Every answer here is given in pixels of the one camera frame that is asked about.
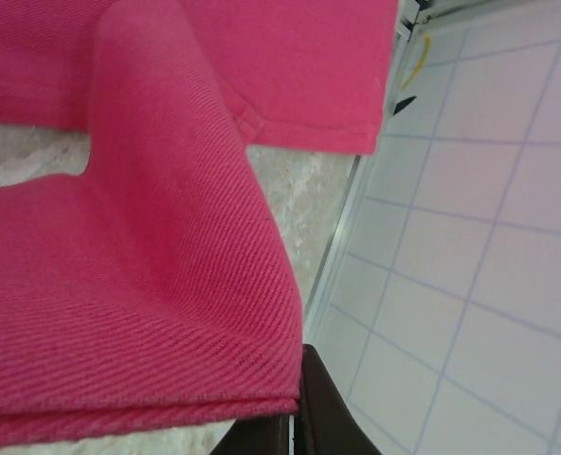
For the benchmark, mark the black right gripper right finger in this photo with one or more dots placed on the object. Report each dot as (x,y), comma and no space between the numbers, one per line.
(325,422)

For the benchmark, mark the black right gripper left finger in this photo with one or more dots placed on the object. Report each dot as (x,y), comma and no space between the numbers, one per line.
(257,438)

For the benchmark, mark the pink long pants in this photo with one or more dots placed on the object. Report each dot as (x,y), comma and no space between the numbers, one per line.
(157,265)

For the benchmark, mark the black metal frame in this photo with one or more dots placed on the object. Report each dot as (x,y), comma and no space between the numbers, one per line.
(415,14)

